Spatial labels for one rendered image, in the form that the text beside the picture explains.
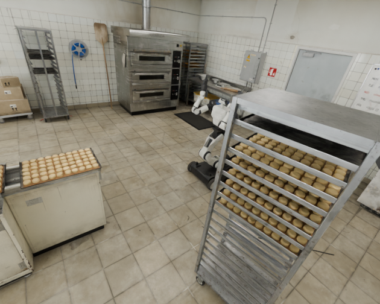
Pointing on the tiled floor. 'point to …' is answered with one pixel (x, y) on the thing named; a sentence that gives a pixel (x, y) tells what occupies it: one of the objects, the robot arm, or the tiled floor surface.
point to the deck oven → (148, 69)
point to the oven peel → (100, 30)
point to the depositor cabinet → (5, 247)
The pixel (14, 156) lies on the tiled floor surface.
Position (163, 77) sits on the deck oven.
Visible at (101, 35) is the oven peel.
